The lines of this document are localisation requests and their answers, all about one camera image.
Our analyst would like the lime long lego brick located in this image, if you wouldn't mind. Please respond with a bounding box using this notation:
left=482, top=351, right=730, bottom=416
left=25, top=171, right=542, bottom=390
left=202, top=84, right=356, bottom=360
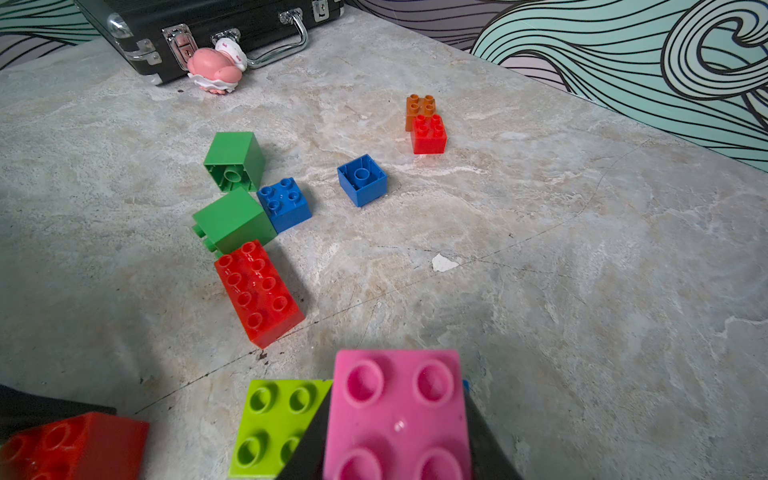
left=229, top=380, right=332, bottom=479

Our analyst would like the orange lego brick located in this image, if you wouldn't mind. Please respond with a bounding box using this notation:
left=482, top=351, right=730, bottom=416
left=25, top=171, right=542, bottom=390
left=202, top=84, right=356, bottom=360
left=405, top=94, right=436, bottom=132

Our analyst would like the blue lego brick left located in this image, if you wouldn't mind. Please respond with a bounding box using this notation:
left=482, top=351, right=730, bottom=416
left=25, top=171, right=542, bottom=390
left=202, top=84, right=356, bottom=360
left=257, top=177, right=312, bottom=233

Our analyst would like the pink small toy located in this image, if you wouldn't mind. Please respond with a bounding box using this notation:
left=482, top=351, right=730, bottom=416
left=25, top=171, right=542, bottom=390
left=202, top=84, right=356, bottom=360
left=187, top=37, right=248, bottom=95

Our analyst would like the red lego brick back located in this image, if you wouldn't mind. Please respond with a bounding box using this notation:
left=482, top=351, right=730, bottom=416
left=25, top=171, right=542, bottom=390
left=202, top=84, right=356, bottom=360
left=411, top=114, right=447, bottom=155

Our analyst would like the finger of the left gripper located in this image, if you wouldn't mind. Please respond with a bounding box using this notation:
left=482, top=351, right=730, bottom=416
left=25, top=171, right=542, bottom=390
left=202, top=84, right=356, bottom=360
left=0, top=385, right=117, bottom=441

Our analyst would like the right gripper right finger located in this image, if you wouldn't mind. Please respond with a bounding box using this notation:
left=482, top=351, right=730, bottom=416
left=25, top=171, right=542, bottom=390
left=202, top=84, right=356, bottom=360
left=463, top=389, right=523, bottom=480

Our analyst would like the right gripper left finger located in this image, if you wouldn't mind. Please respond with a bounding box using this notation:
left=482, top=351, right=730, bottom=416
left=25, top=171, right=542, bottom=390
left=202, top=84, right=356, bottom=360
left=276, top=392, right=332, bottom=480

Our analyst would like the red long lego brick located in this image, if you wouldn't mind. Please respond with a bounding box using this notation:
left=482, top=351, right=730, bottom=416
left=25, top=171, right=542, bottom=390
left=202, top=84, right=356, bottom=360
left=215, top=241, right=305, bottom=349

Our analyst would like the blue lego brick back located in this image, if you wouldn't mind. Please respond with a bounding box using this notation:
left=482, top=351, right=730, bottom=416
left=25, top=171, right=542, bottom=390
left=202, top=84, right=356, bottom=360
left=337, top=154, right=388, bottom=208

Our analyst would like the red square lego brick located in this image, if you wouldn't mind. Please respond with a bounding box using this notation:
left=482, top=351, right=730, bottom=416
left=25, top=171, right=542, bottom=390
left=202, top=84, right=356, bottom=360
left=1, top=412, right=150, bottom=479

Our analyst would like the green lego brick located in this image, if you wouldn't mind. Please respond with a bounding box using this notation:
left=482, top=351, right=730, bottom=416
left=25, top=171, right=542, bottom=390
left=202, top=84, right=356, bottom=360
left=203, top=132, right=265, bottom=193
left=192, top=188, right=277, bottom=257

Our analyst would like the black case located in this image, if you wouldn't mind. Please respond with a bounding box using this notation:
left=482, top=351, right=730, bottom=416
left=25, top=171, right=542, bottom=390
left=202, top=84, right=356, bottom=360
left=75, top=0, right=345, bottom=85

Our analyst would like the magenta lego brick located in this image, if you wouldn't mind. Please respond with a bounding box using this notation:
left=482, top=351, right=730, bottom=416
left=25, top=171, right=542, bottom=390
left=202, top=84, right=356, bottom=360
left=323, top=350, right=472, bottom=479

